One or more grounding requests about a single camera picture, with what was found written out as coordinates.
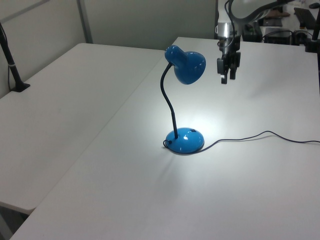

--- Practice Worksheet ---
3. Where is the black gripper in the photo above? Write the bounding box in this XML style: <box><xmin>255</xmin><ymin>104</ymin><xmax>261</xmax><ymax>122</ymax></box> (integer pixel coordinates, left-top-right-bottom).
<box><xmin>216</xmin><ymin>34</ymin><xmax>242</xmax><ymax>85</ymax></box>

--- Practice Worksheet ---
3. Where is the blue gooseneck desk lamp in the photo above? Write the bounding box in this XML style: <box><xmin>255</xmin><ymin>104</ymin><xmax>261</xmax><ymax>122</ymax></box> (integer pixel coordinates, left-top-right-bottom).
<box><xmin>159</xmin><ymin>44</ymin><xmax>207</xmax><ymax>154</ymax></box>

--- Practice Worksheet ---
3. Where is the black box with green part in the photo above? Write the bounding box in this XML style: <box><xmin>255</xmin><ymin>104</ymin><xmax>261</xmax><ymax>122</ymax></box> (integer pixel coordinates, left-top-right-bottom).
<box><xmin>241</xmin><ymin>22</ymin><xmax>264</xmax><ymax>42</ymax></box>

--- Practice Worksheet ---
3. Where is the black electronics box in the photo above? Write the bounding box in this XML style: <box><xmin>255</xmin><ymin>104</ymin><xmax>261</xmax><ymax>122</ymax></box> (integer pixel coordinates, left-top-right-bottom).
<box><xmin>264</xmin><ymin>27</ymin><xmax>293</xmax><ymax>45</ymax></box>

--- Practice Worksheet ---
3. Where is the black flat tray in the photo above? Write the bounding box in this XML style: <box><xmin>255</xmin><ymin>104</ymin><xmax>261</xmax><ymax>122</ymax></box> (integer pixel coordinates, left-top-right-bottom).
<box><xmin>262</xmin><ymin>18</ymin><xmax>284</xmax><ymax>27</ymax></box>

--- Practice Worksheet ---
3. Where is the brown cloth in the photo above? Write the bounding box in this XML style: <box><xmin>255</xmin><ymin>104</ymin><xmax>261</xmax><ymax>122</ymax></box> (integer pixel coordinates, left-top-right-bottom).
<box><xmin>265</xmin><ymin>9</ymin><xmax>291</xmax><ymax>19</ymax></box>

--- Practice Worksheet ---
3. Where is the black clamp stand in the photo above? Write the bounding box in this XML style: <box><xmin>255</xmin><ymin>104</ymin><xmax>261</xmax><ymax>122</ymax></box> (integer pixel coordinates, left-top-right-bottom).
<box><xmin>303</xmin><ymin>14</ymin><xmax>320</xmax><ymax>54</ymax></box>

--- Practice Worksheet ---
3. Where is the black keyboard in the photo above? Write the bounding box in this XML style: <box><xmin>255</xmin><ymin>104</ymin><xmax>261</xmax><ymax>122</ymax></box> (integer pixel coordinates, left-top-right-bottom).
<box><xmin>293</xmin><ymin>7</ymin><xmax>317</xmax><ymax>29</ymax></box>

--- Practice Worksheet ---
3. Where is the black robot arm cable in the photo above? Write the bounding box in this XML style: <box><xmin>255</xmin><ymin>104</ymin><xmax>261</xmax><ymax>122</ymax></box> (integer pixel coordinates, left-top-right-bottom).
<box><xmin>224</xmin><ymin>0</ymin><xmax>238</xmax><ymax>37</ymax></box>

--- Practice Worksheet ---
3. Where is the black lamp power cord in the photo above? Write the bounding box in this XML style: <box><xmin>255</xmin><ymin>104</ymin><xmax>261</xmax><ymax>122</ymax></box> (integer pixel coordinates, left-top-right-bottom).
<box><xmin>198</xmin><ymin>130</ymin><xmax>320</xmax><ymax>153</ymax></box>

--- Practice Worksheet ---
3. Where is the black camera stand pole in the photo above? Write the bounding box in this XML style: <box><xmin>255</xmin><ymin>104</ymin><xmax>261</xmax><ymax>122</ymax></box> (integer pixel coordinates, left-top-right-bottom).
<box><xmin>0</xmin><ymin>21</ymin><xmax>31</xmax><ymax>93</ymax></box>

